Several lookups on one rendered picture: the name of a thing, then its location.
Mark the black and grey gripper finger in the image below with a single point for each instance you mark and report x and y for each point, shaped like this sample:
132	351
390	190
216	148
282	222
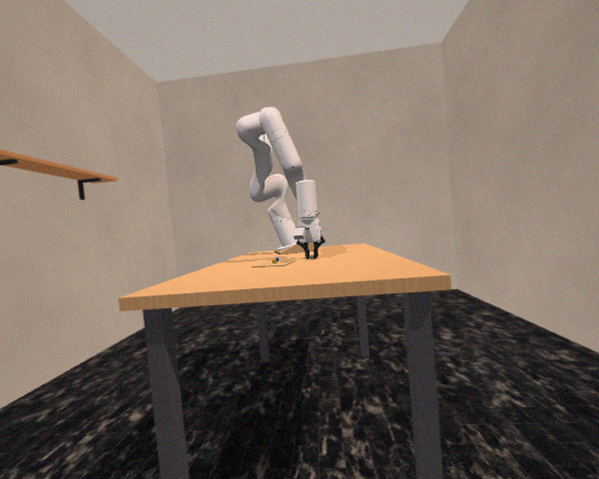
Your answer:
304	246
317	245

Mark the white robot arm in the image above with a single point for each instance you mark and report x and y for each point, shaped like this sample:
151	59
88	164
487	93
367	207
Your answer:
269	121

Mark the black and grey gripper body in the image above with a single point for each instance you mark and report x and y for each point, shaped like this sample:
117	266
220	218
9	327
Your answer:
313	234

